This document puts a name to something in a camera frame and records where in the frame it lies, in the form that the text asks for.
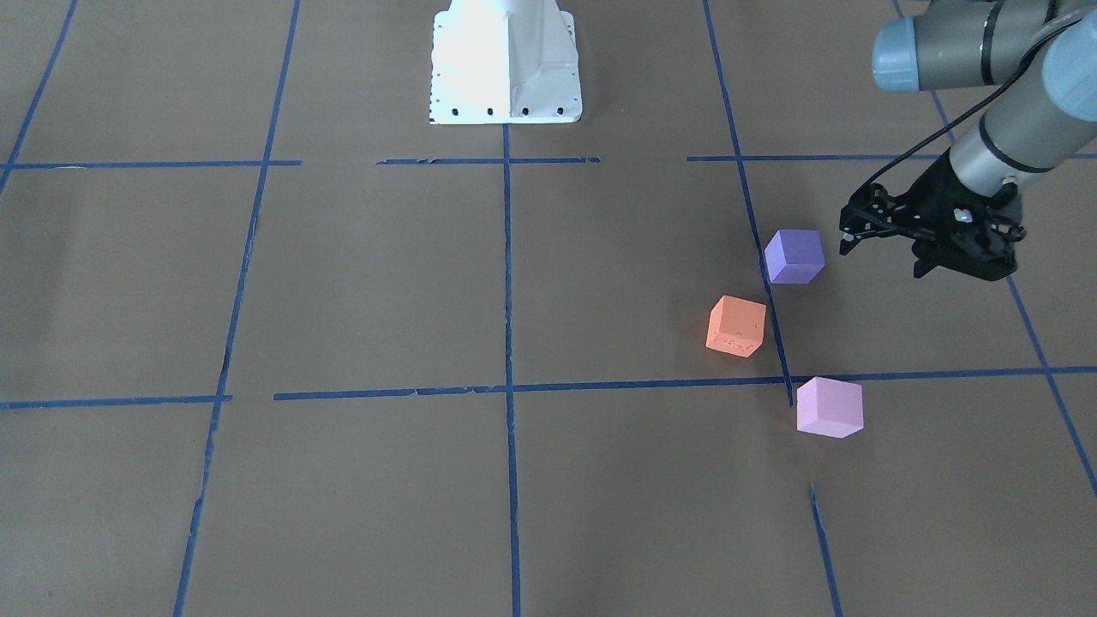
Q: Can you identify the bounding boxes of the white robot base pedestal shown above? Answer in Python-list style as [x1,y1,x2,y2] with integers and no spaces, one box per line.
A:
[429,1,584,125]

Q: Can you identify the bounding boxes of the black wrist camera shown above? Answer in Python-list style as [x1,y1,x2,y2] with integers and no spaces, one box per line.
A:
[838,183,911,256]

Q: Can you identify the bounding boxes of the purple foam cube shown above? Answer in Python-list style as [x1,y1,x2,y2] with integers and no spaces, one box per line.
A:
[764,228,826,285]

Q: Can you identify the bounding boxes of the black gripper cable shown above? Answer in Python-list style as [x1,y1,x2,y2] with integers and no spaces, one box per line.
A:
[857,16,1072,207]

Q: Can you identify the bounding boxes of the pink foam cube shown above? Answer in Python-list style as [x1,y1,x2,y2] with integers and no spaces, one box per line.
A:
[795,375,866,439]

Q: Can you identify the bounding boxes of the orange foam cube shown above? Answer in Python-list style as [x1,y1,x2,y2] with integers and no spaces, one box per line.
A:
[704,296,767,356]

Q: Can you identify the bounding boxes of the blue tape grid lines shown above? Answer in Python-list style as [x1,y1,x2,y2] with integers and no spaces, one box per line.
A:
[3,1,1094,616]

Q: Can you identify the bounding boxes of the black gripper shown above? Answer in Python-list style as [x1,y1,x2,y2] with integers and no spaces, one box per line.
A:
[908,152,1026,282]

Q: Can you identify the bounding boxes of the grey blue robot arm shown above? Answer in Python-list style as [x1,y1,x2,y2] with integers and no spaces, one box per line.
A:
[842,1,1094,281]

